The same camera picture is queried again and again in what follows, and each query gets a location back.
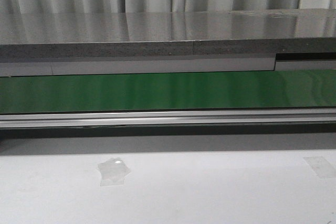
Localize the grey stone countertop slab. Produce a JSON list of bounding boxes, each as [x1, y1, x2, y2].
[[1, 9, 335, 62]]

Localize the clear tape patch right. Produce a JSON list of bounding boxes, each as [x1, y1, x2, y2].
[[303, 156, 335, 179]]

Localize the clear tape patch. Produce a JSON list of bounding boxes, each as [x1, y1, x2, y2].
[[98, 157, 131, 187], [303, 156, 335, 179]]

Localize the white panel under countertop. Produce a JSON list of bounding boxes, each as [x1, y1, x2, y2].
[[1, 52, 335, 77]]

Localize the aluminium conveyor side rail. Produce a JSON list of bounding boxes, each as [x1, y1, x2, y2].
[[1, 108, 335, 129]]

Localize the clear tape patch left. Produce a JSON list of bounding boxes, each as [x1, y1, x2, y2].
[[98, 157, 131, 187]]

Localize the green conveyor belt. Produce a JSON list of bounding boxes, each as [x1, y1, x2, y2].
[[1, 70, 335, 114]]

